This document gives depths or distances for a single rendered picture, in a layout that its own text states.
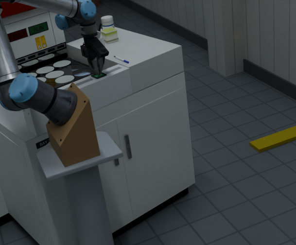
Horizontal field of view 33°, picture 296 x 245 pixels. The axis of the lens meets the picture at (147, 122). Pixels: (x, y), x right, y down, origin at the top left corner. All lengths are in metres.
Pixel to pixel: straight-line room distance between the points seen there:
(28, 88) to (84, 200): 0.57
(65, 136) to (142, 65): 0.73
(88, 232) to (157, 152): 0.70
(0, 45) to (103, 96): 0.60
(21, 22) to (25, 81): 0.94
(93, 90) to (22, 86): 0.53
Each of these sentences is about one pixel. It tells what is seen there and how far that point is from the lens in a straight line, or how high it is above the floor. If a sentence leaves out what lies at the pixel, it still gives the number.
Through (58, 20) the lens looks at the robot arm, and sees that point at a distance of 2.28.
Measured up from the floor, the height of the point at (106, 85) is 0.92.
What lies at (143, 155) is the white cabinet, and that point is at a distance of 2.72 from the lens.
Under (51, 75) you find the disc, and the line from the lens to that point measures 2.76.
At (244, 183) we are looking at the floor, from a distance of 3.21.
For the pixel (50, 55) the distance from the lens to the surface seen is 2.96.
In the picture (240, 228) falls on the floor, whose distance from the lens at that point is 2.88.
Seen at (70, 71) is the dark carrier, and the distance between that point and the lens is 2.75.
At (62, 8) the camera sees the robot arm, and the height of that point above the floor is 1.36.
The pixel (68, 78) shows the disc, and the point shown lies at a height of 0.90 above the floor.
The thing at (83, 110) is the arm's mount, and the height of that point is 1.04.
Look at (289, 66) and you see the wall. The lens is 4.18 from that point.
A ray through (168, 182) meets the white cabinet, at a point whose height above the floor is 0.20.
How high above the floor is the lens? 1.87
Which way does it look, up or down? 28 degrees down
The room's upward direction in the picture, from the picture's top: 8 degrees counter-clockwise
